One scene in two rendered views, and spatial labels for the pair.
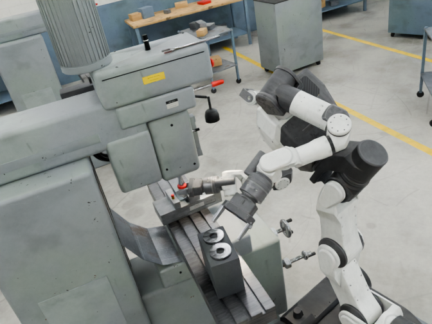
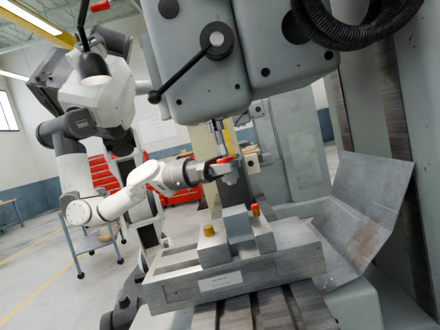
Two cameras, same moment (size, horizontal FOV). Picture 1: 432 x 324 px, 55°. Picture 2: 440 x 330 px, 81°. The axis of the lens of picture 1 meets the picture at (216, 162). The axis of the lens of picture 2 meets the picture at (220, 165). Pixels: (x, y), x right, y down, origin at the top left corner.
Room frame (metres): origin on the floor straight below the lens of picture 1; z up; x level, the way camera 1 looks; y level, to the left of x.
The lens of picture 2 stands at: (2.36, 0.40, 1.27)
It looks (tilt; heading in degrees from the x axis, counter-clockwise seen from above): 7 degrees down; 200
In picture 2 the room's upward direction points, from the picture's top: 14 degrees counter-clockwise
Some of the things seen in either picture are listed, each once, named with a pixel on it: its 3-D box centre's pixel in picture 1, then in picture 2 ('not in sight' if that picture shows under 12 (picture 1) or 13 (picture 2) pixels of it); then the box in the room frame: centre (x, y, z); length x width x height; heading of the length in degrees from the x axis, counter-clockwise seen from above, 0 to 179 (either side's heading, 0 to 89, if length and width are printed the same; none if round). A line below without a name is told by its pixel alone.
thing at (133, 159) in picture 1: (130, 152); (275, 35); (1.67, 0.37, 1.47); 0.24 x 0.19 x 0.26; 17
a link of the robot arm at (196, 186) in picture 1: (201, 186); (197, 172); (1.72, 0.09, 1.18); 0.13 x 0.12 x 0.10; 172
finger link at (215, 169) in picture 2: not in sight; (220, 169); (1.76, 0.18, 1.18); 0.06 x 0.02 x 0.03; 82
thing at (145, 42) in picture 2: (193, 135); (158, 78); (1.76, 0.08, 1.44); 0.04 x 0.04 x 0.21; 17
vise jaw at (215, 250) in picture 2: (189, 191); (214, 239); (1.88, 0.17, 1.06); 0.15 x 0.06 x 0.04; 19
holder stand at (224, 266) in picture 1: (220, 260); (234, 179); (1.31, 0.06, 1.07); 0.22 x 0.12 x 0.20; 11
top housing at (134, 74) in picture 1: (149, 68); not in sight; (1.72, 0.20, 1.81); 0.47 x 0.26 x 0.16; 107
